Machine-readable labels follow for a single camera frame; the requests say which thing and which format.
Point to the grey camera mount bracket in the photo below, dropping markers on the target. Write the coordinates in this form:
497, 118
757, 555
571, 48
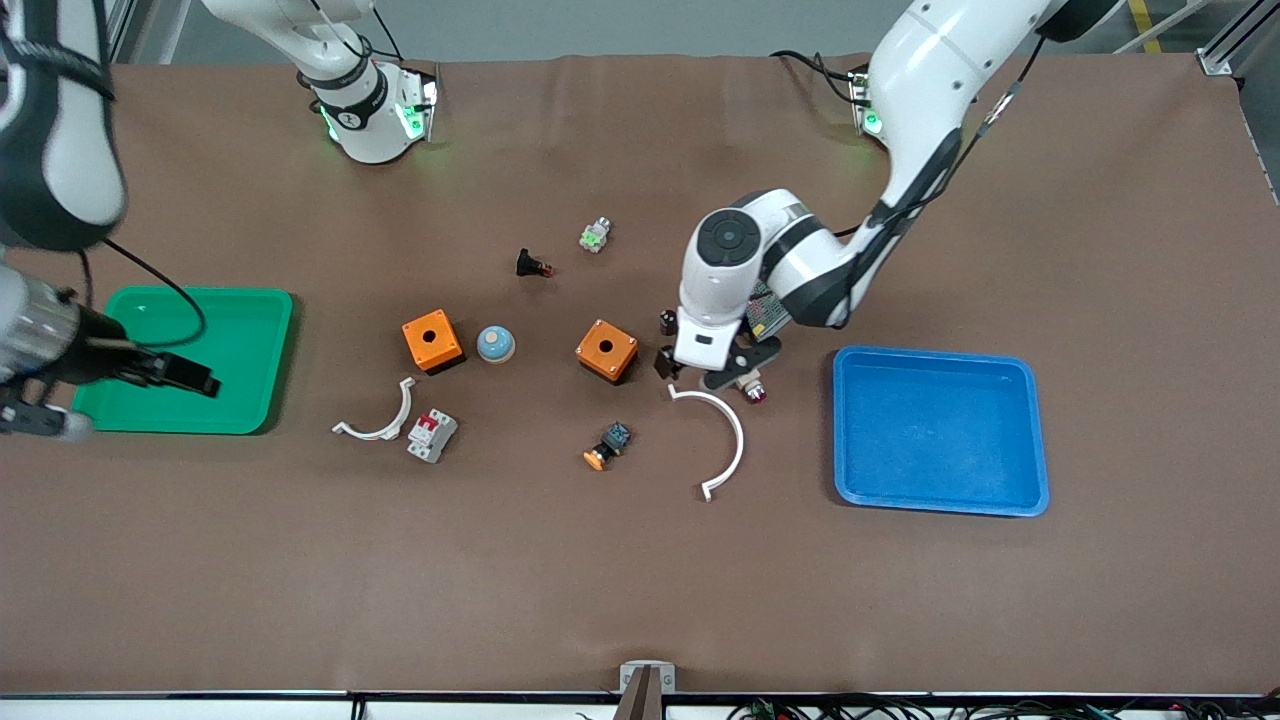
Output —
647, 675

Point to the white table edge rail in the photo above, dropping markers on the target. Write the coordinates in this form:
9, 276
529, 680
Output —
200, 708

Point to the white orange red indicator lamp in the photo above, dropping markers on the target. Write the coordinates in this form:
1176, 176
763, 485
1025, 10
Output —
755, 392

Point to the metal mesh power supply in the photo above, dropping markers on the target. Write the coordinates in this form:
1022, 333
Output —
775, 315

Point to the black red push button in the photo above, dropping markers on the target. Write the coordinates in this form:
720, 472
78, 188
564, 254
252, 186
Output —
527, 263

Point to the white red circuit breaker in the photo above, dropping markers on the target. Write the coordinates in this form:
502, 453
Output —
432, 436

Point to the brown table mat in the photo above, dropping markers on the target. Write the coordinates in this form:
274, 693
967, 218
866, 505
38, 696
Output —
600, 580

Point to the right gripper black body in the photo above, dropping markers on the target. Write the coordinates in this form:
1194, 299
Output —
98, 358

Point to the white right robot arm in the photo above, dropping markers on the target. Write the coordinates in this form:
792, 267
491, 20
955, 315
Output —
365, 110

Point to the aluminium frame profile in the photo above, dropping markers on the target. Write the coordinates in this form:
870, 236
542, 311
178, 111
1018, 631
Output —
120, 30
1225, 45

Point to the large white curved bracket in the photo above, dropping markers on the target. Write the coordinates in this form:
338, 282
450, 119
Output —
741, 440

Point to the orange button enclosure box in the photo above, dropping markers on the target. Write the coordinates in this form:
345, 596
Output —
445, 345
620, 355

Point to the green white indicator switch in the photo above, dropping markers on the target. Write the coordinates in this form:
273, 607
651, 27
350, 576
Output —
595, 236

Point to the light blue dome button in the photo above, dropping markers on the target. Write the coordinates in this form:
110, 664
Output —
495, 345

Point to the green plastic tray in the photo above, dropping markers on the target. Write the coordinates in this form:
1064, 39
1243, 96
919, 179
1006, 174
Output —
250, 350

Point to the orange black push button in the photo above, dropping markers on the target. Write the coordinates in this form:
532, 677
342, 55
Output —
610, 443

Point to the blue plastic tray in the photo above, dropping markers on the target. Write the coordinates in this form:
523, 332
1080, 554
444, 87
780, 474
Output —
900, 470

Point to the small white curved bracket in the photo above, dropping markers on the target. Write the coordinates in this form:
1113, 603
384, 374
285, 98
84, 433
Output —
384, 434

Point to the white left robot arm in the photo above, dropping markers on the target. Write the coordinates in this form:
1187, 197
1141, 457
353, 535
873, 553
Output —
930, 80

